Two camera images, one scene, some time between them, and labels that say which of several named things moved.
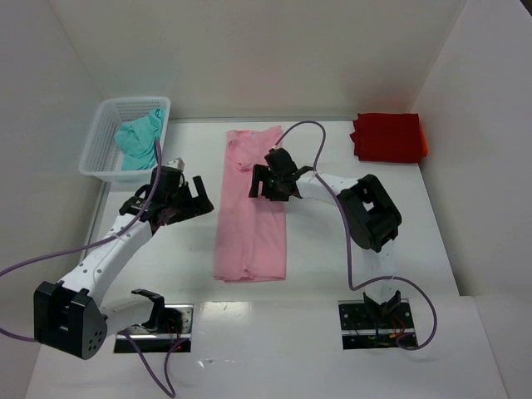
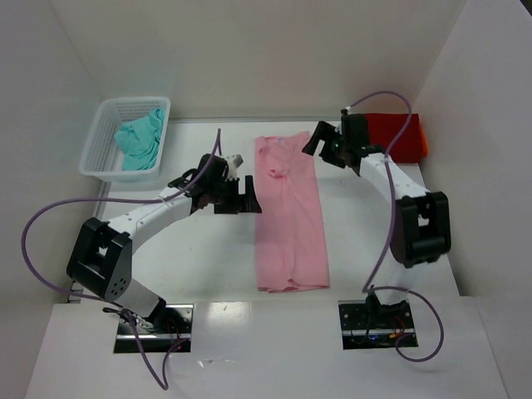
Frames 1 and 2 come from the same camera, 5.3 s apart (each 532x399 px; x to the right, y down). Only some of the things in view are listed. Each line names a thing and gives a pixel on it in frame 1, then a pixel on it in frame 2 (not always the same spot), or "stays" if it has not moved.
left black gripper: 191,201 -> 232,195
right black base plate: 376,324 stays
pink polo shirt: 250,232 -> 291,253
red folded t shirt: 389,138 stays
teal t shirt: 136,139 stays
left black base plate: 175,328 stays
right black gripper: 263,183 -> 329,145
